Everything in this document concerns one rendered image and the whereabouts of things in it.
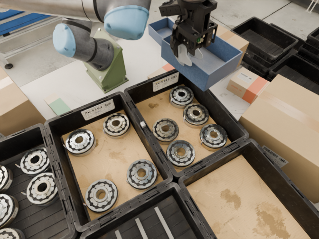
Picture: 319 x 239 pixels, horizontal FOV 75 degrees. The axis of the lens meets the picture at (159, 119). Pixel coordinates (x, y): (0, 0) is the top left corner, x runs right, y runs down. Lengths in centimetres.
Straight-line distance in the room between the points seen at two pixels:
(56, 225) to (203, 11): 72
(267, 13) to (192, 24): 288
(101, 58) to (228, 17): 232
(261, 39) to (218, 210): 150
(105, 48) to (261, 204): 88
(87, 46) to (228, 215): 83
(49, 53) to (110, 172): 210
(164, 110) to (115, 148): 26
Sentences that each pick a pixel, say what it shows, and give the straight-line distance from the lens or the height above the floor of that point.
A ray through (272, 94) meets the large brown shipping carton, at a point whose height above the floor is 90.
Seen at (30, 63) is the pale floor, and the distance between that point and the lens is 267.
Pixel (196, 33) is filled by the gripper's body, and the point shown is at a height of 126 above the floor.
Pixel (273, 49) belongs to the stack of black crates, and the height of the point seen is 49.
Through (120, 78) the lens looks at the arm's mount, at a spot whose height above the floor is 74.
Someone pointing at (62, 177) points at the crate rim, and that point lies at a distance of 71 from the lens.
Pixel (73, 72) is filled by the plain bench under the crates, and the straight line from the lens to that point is 130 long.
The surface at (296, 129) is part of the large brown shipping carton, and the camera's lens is 90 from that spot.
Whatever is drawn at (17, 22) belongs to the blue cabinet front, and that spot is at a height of 38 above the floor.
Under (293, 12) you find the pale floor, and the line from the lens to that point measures 355.
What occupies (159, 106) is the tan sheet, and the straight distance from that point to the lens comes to 89.
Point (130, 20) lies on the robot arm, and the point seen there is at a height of 134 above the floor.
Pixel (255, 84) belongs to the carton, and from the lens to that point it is 115.
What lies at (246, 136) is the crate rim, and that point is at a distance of 76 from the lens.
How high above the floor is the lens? 155
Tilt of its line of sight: 57 degrees down
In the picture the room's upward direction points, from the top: straight up
